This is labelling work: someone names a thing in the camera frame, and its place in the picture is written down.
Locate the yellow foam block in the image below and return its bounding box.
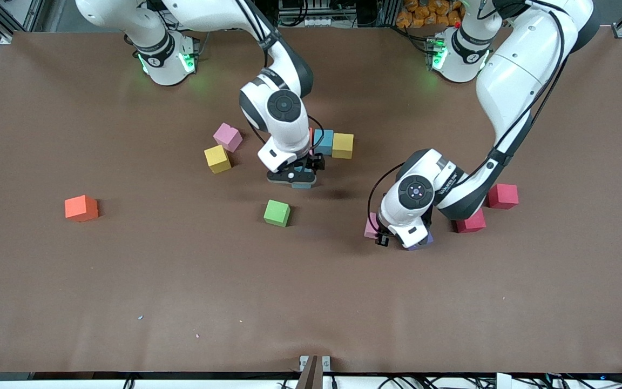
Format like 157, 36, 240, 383
332, 133, 354, 159
204, 145, 232, 175

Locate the bright pink foam block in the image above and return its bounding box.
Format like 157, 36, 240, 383
364, 212, 383, 240

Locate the purple foam block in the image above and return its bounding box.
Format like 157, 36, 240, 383
404, 231, 435, 252

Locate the dusty pink foam block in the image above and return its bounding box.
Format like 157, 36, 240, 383
213, 123, 243, 152

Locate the green foam block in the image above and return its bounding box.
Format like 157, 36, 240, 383
263, 200, 292, 227

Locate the red foam block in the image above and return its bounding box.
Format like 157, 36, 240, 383
485, 184, 519, 210
453, 208, 487, 234

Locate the white power strip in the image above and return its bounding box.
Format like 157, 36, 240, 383
278, 0, 340, 28

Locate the pile of orange items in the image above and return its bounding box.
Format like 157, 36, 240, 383
396, 0, 465, 29

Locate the paper table cover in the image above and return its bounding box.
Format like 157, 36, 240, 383
0, 27, 622, 374

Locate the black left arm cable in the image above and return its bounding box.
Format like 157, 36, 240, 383
367, 162, 407, 229

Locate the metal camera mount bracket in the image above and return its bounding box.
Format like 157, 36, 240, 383
299, 355, 332, 389

